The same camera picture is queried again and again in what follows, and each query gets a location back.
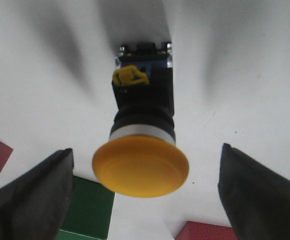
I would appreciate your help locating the yellow mushroom push button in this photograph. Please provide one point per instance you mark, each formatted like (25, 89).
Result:
(140, 158)

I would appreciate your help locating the green wooden cube right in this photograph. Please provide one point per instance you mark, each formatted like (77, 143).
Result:
(203, 231)

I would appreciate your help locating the green wooden cube left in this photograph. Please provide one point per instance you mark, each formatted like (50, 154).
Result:
(89, 214)

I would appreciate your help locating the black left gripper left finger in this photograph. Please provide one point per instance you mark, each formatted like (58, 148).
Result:
(33, 206)

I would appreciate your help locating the green wooden cube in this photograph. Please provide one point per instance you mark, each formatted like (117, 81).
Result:
(203, 231)
(89, 214)

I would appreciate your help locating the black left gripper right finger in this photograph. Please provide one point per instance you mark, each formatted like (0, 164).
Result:
(255, 198)

